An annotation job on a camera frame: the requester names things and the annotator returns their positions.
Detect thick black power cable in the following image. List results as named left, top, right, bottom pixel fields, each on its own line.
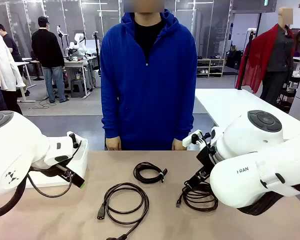
left=96, top=182, right=150, bottom=240

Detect black bags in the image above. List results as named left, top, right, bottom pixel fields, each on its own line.
left=226, top=49, right=244, bottom=70

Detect mannequin in grey shirt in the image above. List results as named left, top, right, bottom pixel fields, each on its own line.
left=259, top=7, right=296, bottom=106

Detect man in black sweater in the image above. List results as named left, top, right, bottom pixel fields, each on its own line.
left=31, top=15, right=70, bottom=104

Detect black arm hose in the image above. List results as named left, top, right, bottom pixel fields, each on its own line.
left=238, top=182, right=300, bottom=217
left=0, top=172, right=28, bottom=221

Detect grey metal work desk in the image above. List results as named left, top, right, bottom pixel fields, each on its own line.
left=63, top=56, right=97, bottom=100

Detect black USB cable gold plug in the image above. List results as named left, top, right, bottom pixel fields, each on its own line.
left=176, top=181, right=219, bottom=213

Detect person's left forearm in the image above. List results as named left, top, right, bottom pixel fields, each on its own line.
left=176, top=99, right=197, bottom=140

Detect thin black left gripper cable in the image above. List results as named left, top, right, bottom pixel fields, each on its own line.
left=27, top=172, right=73, bottom=199

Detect person in blue hoodie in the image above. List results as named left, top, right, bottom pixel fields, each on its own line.
left=99, top=0, right=198, bottom=151

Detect person's right hand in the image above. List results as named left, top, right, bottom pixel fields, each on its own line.
left=105, top=136, right=122, bottom=151

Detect red cloth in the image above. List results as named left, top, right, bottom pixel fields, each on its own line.
left=235, top=23, right=295, bottom=94

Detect black camera stand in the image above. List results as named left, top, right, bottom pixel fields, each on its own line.
left=93, top=31, right=102, bottom=76

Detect dark grey plastic stool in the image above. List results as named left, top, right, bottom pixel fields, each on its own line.
left=70, top=79, right=86, bottom=98

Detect black tripod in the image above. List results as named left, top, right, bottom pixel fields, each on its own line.
left=239, top=28, right=256, bottom=90

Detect white desk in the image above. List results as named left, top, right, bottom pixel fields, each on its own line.
left=14, top=57, right=37, bottom=103

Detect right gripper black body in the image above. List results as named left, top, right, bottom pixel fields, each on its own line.
left=196, top=146, right=217, bottom=176

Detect wooden shoe rack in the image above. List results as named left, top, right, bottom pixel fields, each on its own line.
left=196, top=58, right=226, bottom=78

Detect person with glasses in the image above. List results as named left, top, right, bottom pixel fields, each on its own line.
left=0, top=23, right=31, bottom=116

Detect clear plastic storage bin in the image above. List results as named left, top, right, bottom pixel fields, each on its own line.
left=24, top=138, right=89, bottom=189

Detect black right arm hose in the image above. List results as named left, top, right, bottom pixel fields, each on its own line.
left=238, top=182, right=300, bottom=217

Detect black floor cable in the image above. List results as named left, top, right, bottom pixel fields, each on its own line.
left=31, top=98, right=57, bottom=110

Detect white table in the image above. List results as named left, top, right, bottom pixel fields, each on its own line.
left=194, top=87, right=300, bottom=141

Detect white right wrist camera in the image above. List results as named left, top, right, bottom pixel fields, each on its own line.
left=182, top=129, right=203, bottom=148

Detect person's left hand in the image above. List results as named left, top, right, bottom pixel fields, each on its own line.
left=171, top=136, right=186, bottom=151

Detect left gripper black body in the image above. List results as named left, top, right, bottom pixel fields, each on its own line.
left=31, top=163, right=67, bottom=178

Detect black left arm hose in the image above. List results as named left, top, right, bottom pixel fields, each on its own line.
left=0, top=172, right=28, bottom=221

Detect person's right forearm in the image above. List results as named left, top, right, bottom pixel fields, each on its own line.
left=101, top=99, right=121, bottom=140

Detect thin black USB cable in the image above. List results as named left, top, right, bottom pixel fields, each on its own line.
left=133, top=161, right=169, bottom=185

